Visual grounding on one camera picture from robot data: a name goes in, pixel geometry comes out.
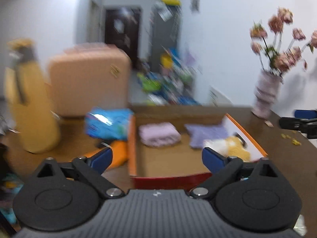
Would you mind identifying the yellow box on fridge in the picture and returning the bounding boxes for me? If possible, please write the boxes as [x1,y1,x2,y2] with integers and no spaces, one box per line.
[161,0,181,6]

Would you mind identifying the yellow white plush toy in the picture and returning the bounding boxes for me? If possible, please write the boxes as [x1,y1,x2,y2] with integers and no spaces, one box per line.
[203,136,251,162]

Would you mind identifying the yellow thermos jug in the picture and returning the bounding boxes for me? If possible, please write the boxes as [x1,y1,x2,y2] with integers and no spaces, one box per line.
[4,39,61,154]

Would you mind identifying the dark entrance door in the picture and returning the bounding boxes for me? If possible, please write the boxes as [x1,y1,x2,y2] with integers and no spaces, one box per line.
[104,7,142,69]

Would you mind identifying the blue wet wipes pack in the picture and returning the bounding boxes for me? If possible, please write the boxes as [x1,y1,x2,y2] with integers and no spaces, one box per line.
[85,107,133,141]

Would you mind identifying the grey refrigerator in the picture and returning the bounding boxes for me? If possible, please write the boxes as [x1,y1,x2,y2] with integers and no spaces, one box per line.
[148,1,181,73]

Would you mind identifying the lilac towel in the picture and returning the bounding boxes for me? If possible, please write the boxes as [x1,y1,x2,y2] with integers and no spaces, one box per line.
[139,123,181,147]

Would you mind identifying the red orange cardboard box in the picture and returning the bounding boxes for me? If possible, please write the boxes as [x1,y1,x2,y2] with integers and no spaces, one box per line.
[128,114,268,190]

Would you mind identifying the dried pink roses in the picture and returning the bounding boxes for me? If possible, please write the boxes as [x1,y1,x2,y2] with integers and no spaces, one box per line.
[249,7,316,78]

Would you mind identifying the pink ceramic vase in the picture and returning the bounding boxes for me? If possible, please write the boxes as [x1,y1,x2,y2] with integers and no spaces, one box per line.
[251,70,282,119]

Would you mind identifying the wire rack with supplies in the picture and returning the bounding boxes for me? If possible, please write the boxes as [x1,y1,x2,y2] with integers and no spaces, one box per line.
[137,48,199,106]

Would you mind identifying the pink ribbed suitcase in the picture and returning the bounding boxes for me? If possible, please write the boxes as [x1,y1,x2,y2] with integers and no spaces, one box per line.
[47,44,132,117]

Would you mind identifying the purple knitted pouch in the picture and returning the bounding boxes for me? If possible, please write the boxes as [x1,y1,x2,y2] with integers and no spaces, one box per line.
[184,124,229,149]

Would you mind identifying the wall electrical panel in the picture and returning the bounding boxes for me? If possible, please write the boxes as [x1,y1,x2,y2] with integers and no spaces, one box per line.
[190,0,200,13]

